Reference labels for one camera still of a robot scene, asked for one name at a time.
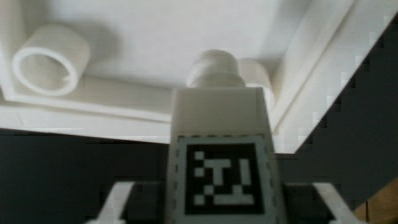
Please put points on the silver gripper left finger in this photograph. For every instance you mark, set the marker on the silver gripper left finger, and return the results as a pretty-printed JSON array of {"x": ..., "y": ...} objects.
[{"x": 111, "y": 212}]

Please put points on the white right fence wall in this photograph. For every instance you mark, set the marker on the white right fence wall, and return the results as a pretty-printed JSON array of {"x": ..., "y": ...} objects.
[{"x": 337, "y": 36}]

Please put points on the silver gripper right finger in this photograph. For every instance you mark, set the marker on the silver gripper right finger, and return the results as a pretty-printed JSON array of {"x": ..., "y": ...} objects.
[{"x": 337, "y": 205}]

